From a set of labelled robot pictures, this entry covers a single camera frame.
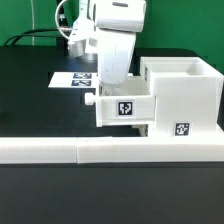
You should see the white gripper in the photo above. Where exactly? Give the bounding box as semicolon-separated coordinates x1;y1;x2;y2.
92;0;146;87

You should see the white drawer tray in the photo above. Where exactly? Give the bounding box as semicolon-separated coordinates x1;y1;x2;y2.
85;76;156;127
133;124;148;137

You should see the white drawer cabinet box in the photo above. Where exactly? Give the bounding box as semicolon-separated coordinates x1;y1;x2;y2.
140;57;224;137

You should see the white front drawer tray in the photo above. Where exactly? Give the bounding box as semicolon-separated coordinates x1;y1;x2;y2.
133;124;148;137

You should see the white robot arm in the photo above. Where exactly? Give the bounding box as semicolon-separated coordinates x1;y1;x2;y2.
55;0;147;87

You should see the fiducial marker sheet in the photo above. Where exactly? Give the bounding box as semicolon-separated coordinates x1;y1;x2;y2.
48;72;100;89

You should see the white L-shaped fence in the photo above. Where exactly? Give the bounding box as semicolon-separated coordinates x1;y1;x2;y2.
0;134;224;164

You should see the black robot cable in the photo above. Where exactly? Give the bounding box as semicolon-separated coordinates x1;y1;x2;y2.
3;27;63;47

